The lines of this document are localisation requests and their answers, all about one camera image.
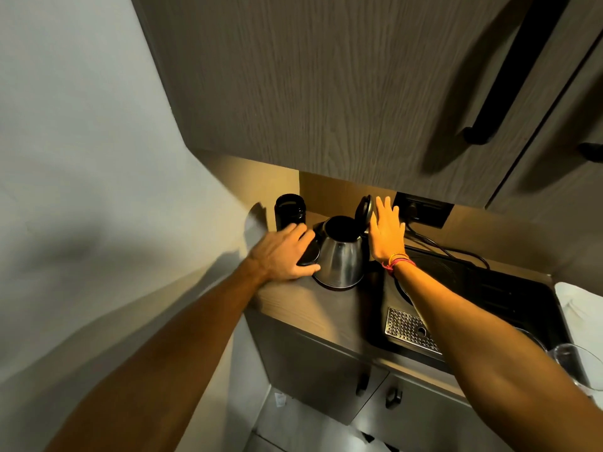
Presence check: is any narrow wooden wall cabinet door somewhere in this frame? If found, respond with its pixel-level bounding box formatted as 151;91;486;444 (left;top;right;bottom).
486;40;603;266

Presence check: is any person's left hand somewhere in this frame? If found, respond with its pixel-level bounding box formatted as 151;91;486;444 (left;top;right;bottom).
247;223;321;283

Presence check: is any grey base cabinet door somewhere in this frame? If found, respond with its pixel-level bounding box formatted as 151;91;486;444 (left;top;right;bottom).
352;372;515;452
244;308;390;426

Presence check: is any stainless steel electric kettle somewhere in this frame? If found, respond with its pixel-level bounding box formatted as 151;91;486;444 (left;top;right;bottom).
297;195;376;292

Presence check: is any wide wooden wall cabinet door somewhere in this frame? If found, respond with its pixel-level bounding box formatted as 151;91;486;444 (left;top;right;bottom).
129;0;603;209

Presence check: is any person's right hand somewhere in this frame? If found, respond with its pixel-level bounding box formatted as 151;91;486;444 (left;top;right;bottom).
369;196;407;266

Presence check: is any black wall socket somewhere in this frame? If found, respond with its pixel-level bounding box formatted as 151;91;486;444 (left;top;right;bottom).
393;192;455;229

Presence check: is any clear drinking glass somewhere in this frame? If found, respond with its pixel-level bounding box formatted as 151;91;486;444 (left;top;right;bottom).
548;343;603;397

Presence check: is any white cloth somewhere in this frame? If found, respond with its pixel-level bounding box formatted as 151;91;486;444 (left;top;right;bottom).
554;281;603;410

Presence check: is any black power cable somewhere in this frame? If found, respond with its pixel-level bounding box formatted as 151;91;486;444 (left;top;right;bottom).
404;223;492;272

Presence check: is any black induction cooktop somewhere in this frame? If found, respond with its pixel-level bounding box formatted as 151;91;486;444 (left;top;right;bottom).
377;246;479;310

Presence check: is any person's right forearm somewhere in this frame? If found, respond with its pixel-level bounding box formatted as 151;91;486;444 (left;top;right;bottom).
393;261;603;452

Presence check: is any perforated metal drain tray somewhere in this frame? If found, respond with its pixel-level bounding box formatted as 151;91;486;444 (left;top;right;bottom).
384;307;444;357

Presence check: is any person's left forearm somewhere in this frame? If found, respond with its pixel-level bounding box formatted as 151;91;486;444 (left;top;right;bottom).
45;258;270;452

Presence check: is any black cylindrical jar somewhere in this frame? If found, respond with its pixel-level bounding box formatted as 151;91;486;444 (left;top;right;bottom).
274;194;307;231

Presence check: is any black kitchen sink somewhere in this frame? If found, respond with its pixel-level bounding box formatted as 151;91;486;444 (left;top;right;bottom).
367;246;573;375

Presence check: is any red string bracelet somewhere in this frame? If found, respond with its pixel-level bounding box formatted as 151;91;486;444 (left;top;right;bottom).
382;253;417;274

